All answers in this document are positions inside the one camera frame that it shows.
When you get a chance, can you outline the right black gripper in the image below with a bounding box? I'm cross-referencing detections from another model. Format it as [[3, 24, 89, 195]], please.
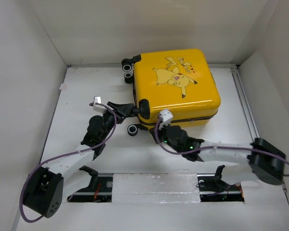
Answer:
[[149, 119, 183, 153]]

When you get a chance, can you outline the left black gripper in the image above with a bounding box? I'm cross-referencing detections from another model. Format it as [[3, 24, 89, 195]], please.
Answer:
[[100, 102, 132, 141]]

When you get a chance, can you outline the yellow hard-shell suitcase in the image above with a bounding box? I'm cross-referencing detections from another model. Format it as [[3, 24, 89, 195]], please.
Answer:
[[121, 49, 221, 136]]

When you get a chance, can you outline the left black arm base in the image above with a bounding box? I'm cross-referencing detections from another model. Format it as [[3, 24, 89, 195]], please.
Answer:
[[67, 166, 114, 203]]

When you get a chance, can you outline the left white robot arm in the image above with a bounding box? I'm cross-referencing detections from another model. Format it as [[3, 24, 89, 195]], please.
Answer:
[[19, 102, 140, 223]]

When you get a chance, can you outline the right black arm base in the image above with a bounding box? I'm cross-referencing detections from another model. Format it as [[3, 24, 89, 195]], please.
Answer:
[[196, 165, 245, 202]]

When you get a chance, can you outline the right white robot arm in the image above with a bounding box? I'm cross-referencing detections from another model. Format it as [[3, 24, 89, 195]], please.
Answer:
[[154, 125, 286, 190]]

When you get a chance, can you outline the small pink paper scrap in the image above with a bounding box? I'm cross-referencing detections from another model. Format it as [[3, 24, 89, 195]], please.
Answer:
[[59, 83, 67, 90]]

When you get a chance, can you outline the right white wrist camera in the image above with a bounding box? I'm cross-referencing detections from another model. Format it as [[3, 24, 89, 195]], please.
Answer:
[[158, 109, 173, 129]]

